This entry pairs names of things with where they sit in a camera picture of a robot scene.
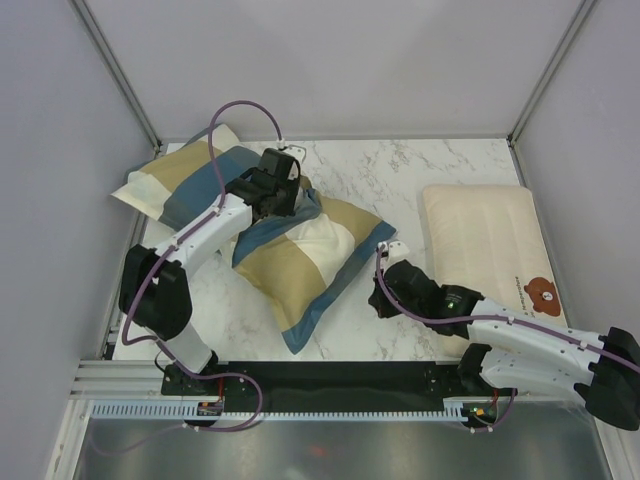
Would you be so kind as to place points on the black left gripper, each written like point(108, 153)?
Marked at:
point(289, 209)

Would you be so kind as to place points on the cream pillow with bear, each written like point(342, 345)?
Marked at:
point(487, 238)

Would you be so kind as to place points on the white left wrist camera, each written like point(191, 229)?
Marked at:
point(299, 154)

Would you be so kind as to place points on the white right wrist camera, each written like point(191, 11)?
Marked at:
point(392, 251)

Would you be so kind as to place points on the blue beige checkered pillowcase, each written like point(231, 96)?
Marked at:
point(302, 263)

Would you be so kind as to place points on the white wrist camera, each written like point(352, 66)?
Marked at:
point(392, 251)
point(299, 154)

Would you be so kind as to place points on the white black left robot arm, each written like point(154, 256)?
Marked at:
point(155, 293)

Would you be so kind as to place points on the aluminium frame post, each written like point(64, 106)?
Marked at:
point(107, 55)
point(569, 37)

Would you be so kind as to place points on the aluminium right frame post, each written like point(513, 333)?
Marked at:
point(569, 37)

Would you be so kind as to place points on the aluminium left frame post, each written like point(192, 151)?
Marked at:
point(107, 55)

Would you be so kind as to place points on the aluminium extrusion rail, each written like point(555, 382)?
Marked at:
point(115, 379)

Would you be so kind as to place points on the white slotted cable duct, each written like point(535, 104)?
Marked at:
point(192, 410)

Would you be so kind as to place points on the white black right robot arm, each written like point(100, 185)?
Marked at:
point(509, 351)

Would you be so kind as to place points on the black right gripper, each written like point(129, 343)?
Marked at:
point(383, 310)

